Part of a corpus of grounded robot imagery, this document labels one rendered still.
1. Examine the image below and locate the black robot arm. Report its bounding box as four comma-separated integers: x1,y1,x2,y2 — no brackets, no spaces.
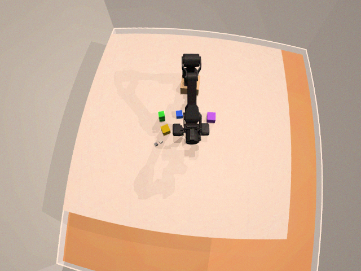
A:
182,54,202,145

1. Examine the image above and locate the purple cube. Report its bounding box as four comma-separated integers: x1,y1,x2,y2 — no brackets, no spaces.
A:
206,112,216,123

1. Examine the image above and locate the blue block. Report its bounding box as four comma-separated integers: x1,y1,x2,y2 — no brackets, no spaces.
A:
176,110,183,119

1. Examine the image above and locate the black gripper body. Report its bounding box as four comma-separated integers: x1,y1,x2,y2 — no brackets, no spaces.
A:
173,123,210,136

